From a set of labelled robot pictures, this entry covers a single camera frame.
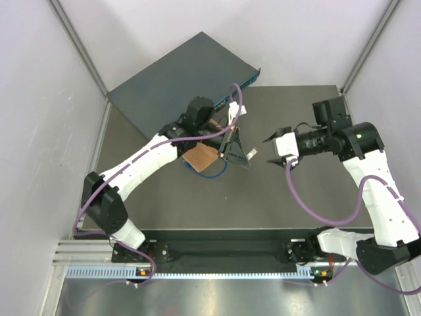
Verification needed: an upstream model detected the wooden board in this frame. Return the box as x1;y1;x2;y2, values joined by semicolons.
182;142;219;172

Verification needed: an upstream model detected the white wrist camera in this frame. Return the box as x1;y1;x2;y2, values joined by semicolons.
274;132;299;164
228;101;247;124

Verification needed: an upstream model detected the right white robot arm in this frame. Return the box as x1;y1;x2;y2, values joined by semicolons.
267;97;420;275

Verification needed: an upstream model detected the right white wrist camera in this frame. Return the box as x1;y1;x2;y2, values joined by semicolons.
274;132;299;164

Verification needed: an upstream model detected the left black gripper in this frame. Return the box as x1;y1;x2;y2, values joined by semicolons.
196;124;251;169

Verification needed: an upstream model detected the grey slotted cable duct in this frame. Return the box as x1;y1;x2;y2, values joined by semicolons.
65;265;316;280

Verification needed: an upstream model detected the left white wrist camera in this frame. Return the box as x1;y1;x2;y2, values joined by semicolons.
228;101;247;124

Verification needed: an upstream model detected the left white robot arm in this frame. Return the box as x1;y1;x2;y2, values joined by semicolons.
81;97;251;261

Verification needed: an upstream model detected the dark blue network switch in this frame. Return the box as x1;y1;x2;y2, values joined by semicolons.
107;32;260;139

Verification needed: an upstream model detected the blue ethernet cable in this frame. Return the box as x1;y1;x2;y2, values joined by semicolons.
184;159;228;179

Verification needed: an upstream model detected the aluminium frame rail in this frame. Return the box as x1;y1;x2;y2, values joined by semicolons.
53;240;113;265

